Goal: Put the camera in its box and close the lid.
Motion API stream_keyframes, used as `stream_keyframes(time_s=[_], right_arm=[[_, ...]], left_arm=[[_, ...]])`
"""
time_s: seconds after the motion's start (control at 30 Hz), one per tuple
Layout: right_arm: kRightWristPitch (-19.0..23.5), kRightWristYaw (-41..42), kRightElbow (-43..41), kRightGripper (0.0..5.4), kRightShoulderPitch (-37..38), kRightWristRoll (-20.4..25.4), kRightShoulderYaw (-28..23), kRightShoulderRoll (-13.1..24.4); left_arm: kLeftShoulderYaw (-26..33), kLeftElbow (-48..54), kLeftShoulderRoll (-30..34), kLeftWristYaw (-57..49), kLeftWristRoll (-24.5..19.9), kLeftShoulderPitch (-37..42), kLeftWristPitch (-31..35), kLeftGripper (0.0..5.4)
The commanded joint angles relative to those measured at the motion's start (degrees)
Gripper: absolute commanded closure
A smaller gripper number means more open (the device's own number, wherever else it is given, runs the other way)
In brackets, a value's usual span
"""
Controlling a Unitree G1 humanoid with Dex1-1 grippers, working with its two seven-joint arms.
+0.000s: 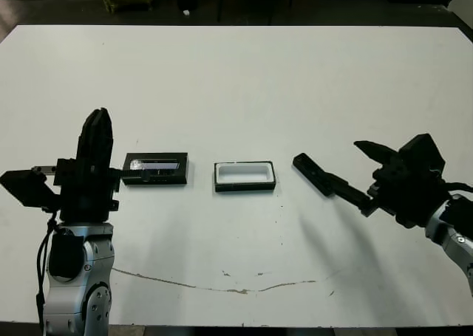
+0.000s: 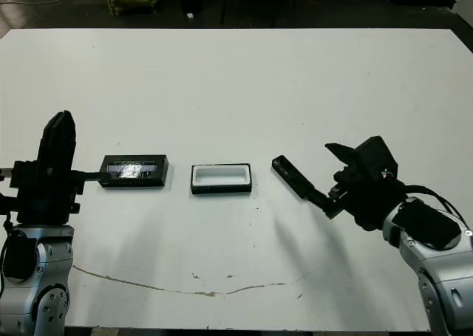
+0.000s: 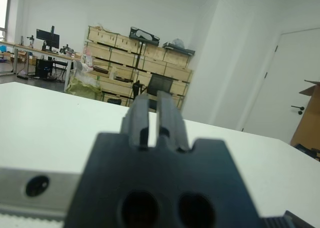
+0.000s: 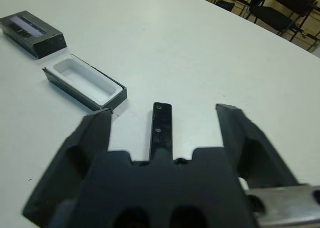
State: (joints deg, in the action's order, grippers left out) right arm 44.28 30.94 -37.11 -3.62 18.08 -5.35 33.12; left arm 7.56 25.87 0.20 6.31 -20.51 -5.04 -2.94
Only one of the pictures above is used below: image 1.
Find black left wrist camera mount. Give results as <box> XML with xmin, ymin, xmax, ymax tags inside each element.
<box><xmin>0</xmin><ymin>169</ymin><xmax>62</xmax><ymax>208</ymax></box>

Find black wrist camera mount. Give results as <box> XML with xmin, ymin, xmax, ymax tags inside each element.
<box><xmin>0</xmin><ymin>169</ymin><xmax>62</xmax><ymax>208</ymax></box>
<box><xmin>398</xmin><ymin>132</ymin><xmax>447</xmax><ymax>174</ymax></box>

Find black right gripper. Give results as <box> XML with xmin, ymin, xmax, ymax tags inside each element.
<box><xmin>324</xmin><ymin>140</ymin><xmax>451</xmax><ymax>229</ymax></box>

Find black slim camera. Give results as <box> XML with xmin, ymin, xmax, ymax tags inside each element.
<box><xmin>292</xmin><ymin>152</ymin><xmax>336</xmax><ymax>199</ymax></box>

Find black printed box lid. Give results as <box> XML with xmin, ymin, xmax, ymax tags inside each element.
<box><xmin>121</xmin><ymin>151</ymin><xmax>190</xmax><ymax>186</ymax></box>

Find black box with white insert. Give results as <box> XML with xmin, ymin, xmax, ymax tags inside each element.
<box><xmin>213</xmin><ymin>160</ymin><xmax>277</xmax><ymax>193</ymax></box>

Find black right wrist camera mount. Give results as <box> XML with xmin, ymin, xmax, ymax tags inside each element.
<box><xmin>398</xmin><ymin>132</ymin><xmax>447</xmax><ymax>174</ymax></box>

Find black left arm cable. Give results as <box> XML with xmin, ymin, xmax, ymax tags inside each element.
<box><xmin>35</xmin><ymin>212</ymin><xmax>60</xmax><ymax>332</ymax></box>

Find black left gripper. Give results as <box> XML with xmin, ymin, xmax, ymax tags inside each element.
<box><xmin>31</xmin><ymin>107</ymin><xmax>149</xmax><ymax>222</ymax></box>

